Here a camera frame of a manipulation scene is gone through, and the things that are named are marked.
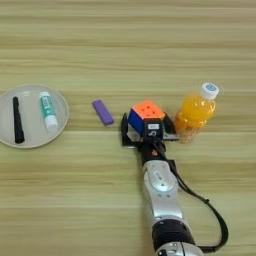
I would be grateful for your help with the purple rectangular block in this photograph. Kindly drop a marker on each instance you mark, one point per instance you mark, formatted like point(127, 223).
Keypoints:
point(103, 112)

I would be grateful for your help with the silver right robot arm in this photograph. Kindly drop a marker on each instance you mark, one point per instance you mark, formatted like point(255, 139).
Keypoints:
point(163, 196)

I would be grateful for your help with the black marker pen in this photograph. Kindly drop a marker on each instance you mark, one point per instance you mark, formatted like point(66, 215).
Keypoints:
point(18, 120)

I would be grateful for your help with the white green glue stick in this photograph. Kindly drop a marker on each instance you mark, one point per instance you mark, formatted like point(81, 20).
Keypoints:
point(48, 110)

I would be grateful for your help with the orange juice bottle white cap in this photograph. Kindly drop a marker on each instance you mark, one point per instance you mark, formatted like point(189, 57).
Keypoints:
point(195, 111)

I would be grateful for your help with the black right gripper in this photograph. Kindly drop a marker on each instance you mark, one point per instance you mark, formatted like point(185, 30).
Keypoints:
point(151, 151)

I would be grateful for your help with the multicolour puzzle cube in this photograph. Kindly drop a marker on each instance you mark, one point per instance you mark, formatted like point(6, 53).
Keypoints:
point(148, 110)

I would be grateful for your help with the round grey plate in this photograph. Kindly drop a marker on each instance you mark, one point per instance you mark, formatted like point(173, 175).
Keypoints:
point(31, 133)

